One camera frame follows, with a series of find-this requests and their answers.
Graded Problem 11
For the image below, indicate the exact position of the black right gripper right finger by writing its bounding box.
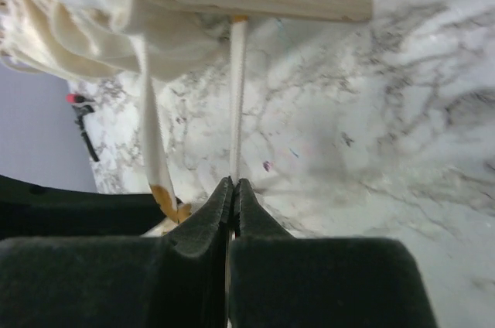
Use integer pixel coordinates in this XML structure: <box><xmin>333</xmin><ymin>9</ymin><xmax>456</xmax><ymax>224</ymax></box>
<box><xmin>229</xmin><ymin>179</ymin><xmax>437</xmax><ymax>327</ymax></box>

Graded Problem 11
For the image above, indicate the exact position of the red handled screwdriver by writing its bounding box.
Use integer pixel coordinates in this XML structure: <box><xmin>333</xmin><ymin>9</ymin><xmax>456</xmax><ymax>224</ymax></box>
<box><xmin>66</xmin><ymin>93</ymin><xmax>94</xmax><ymax>104</ymax></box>

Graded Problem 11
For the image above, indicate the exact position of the large bear print cushion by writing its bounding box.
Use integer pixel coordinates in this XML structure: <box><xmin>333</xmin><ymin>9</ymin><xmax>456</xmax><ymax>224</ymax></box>
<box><xmin>1</xmin><ymin>0</ymin><xmax>231</xmax><ymax>224</ymax></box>

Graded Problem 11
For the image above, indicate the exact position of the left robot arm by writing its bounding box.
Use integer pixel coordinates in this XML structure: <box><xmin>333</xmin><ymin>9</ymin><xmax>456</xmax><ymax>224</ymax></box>
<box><xmin>1</xmin><ymin>176</ymin><xmax>165</xmax><ymax>239</ymax></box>

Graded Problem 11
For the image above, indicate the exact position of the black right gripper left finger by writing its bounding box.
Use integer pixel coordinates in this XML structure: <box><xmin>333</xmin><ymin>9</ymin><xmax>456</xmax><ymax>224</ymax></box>
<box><xmin>1</xmin><ymin>178</ymin><xmax>234</xmax><ymax>327</ymax></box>

